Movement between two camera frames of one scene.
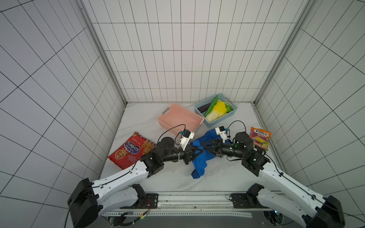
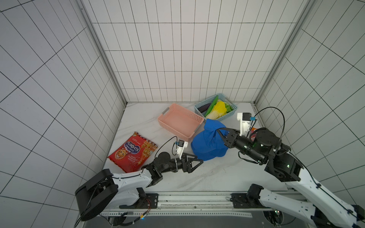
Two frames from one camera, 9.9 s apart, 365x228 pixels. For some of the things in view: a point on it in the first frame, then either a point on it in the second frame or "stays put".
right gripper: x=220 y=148 → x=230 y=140
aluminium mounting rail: x=190 y=204 stays put
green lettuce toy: x=228 y=108 stays put
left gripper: x=189 y=156 → x=188 y=168
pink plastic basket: x=176 y=118 stays put
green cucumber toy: x=214 y=103 stays put
